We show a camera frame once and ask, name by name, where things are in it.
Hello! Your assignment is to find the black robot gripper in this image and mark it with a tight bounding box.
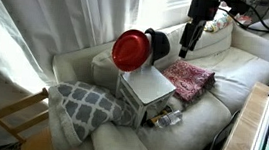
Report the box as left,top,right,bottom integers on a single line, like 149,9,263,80
179,0,220,58

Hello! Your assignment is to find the dark grey fedora hat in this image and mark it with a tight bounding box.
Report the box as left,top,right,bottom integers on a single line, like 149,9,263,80
145,28,170,65

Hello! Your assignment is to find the red sequin hat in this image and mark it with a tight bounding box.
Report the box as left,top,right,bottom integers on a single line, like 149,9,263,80
112,29,150,72

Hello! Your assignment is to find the cream fabric sofa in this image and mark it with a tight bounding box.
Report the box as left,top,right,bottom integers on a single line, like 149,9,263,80
49,24,269,150

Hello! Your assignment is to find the yellow black object under chair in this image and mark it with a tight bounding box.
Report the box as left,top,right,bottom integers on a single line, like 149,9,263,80
145,106,172,127

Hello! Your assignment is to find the floral cushion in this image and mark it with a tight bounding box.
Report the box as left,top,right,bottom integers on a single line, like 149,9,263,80
204,10,232,32

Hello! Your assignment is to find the red patterned folded blanket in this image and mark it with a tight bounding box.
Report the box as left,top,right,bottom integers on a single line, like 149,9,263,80
163,60,215,103

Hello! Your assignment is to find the clear plastic water bottle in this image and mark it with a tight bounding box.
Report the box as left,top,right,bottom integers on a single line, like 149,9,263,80
155,110,183,128

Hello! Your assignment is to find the cream back cushion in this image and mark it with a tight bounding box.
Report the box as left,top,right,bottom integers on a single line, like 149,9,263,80
91,49,119,94

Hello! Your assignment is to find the light wooden table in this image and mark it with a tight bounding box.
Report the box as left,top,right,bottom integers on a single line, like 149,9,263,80
222,82,269,150

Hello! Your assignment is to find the grey white patterned pillow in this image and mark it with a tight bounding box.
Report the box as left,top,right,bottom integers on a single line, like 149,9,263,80
48,81,135,150

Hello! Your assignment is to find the white curtain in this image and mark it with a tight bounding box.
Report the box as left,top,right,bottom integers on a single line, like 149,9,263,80
0,0,197,150

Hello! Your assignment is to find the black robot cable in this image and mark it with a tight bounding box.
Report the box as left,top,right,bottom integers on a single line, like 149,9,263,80
217,0,269,34

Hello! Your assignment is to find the wooden folding chair frame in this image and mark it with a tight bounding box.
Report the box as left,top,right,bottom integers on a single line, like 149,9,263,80
0,88,49,143

